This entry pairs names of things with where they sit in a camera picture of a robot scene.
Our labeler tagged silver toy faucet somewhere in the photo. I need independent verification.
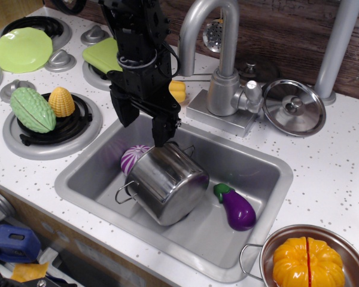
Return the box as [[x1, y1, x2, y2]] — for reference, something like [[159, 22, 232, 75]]
[[178, 1, 264, 136]]

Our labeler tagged front right stove burner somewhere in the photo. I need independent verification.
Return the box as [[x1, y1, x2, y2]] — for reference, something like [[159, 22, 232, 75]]
[[2, 93, 102, 160]]

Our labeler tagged yellow toy pepper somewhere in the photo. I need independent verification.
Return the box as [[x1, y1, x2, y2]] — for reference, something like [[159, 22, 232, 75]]
[[169, 80, 186, 103]]

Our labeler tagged stainless steel pot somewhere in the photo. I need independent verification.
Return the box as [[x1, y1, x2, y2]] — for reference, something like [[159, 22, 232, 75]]
[[115, 141, 209, 226]]

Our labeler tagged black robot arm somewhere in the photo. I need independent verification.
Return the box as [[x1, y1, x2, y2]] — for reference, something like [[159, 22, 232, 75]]
[[99, 1, 181, 147]]

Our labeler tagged green toy bitter gourd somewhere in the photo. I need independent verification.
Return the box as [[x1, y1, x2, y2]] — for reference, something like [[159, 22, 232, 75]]
[[10, 87, 56, 133]]

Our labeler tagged silver perforated ladle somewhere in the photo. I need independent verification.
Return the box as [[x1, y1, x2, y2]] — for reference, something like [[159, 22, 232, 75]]
[[203, 19, 223, 53]]

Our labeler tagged silver sink basin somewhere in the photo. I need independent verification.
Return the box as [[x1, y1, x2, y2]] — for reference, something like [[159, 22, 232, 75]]
[[54, 114, 293, 283]]

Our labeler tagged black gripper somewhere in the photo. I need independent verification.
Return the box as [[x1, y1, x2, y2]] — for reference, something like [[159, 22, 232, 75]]
[[107, 49, 181, 147]]

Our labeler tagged green toy lid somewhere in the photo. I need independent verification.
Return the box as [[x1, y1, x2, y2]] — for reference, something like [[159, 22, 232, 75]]
[[82, 38, 123, 74]]

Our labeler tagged purple toy eggplant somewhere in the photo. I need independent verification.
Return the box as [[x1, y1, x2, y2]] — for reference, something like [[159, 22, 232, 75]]
[[213, 184, 257, 231]]

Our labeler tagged yellow toy corn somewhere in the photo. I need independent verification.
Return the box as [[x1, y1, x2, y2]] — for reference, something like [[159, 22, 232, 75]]
[[48, 87, 75, 118]]

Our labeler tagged back left stove burner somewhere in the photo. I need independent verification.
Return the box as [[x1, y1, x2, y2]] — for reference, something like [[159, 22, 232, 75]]
[[0, 16, 72, 51]]

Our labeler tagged back right stove burner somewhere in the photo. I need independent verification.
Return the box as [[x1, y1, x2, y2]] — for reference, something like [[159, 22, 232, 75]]
[[83, 62, 111, 91]]

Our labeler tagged light green plate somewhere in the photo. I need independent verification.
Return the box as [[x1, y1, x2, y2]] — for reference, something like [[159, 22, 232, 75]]
[[0, 28, 53, 74]]

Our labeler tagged purple white striped onion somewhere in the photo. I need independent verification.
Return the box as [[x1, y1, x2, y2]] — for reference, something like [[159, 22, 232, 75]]
[[120, 145, 150, 176]]

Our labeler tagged blue clamp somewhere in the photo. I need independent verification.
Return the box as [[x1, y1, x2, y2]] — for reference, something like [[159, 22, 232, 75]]
[[0, 225, 41, 263]]

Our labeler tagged silver stove knob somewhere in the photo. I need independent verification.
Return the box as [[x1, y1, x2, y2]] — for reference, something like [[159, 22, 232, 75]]
[[0, 80, 35, 103], [44, 49, 77, 73], [80, 25, 109, 46]]

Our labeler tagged orange toy pumpkin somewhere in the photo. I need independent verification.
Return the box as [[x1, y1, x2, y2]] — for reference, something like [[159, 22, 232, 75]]
[[272, 237, 345, 286]]

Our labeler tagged steel bowl with handle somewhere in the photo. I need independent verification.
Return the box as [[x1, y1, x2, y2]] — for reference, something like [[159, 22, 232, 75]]
[[239, 224, 359, 286]]

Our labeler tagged orange cloth piece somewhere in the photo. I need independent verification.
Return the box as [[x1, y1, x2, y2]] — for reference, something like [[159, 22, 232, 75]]
[[10, 262, 49, 283]]

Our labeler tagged grey vertical post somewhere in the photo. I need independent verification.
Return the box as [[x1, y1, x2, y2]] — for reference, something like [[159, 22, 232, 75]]
[[314, 0, 359, 105]]

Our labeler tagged steel pot lid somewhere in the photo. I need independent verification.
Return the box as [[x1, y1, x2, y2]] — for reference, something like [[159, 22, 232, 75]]
[[262, 79, 326, 137]]

